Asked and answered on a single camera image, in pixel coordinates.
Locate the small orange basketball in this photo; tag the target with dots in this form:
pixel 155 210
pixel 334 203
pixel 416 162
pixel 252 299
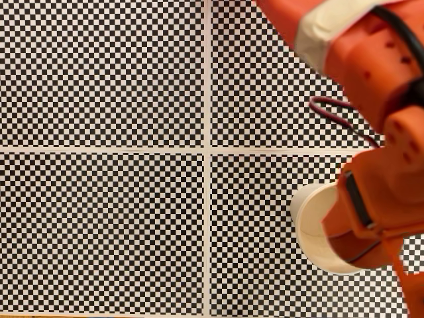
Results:
pixel 351 251

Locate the cream paper cup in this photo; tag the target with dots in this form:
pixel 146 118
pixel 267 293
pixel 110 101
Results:
pixel 311 212

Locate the black white checkerboard paper sheet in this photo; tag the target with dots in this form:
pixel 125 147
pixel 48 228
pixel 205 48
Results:
pixel 251 83
pixel 251 232
pixel 99 232
pixel 99 66

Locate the white tape wrap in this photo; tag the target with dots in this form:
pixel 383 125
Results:
pixel 328 20

